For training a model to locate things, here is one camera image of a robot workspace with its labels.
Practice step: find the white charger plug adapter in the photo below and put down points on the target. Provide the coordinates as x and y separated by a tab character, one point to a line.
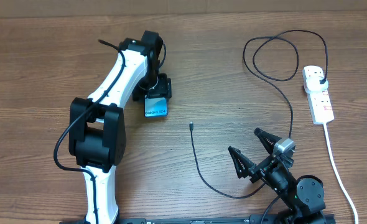
315	85

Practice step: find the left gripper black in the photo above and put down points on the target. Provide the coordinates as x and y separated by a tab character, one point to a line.
164	89

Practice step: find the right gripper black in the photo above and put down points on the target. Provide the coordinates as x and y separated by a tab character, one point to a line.
248	165

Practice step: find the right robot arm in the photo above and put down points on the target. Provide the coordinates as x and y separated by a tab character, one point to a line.
304	196

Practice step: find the Galaxy S24+ smartphone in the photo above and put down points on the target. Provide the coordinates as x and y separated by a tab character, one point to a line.
155	107

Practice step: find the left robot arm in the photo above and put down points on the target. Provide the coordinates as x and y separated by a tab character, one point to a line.
97	135

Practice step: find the white power strip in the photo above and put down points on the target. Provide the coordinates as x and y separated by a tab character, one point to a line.
319	103

